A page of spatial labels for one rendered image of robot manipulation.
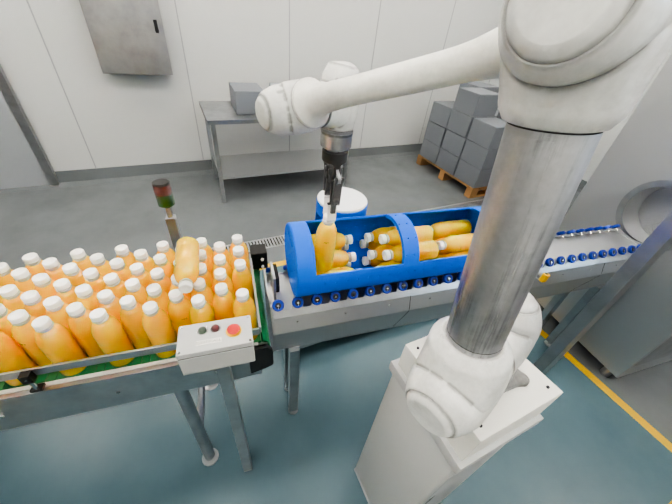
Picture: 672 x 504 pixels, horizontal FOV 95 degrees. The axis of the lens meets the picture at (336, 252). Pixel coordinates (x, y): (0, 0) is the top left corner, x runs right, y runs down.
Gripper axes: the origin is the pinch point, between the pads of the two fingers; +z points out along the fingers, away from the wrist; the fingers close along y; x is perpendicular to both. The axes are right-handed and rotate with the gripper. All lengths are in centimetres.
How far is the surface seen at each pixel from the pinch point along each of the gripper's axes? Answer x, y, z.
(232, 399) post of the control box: 38, -25, 59
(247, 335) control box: 30.2, -26.0, 23.9
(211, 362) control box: 41, -29, 30
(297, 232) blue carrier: 10.0, 3.2, 10.6
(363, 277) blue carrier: -12.5, -8.8, 25.1
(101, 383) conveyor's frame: 75, -17, 46
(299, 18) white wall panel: -61, 346, -37
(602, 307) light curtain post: -128, -30, 46
